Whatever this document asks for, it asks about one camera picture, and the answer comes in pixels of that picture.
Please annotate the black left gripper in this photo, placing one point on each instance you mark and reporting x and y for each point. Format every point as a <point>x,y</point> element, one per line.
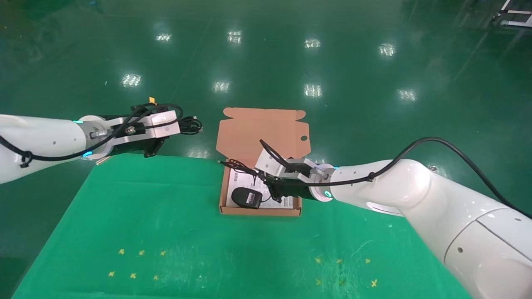
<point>137,143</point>

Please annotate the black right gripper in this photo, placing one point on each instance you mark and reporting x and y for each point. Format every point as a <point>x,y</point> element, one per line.
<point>295,189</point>

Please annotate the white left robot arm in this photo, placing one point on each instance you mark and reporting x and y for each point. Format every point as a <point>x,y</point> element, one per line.
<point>37,141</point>

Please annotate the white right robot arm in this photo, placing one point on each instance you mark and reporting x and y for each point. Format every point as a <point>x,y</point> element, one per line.
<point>415,195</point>

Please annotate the brown cardboard box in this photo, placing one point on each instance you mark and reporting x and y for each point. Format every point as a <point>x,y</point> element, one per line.
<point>262,133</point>

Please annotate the white printed paper sheet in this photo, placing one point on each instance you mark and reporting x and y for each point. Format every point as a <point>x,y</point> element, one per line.
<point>239,180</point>

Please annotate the metal binder clip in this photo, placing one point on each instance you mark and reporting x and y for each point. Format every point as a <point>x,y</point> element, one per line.
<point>103,160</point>
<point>433,168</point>

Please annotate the green table mat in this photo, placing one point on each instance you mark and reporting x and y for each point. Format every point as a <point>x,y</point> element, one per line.
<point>208,241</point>

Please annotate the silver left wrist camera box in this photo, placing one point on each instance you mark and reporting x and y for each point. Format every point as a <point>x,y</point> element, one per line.
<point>162,124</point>

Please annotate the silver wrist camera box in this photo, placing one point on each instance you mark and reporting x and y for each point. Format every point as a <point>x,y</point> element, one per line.
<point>282,168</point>
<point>162,124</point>

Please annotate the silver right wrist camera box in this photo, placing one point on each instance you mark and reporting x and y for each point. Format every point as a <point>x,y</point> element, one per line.
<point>282,168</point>

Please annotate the white metal frame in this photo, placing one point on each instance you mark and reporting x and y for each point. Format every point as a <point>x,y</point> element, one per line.
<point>513,18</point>

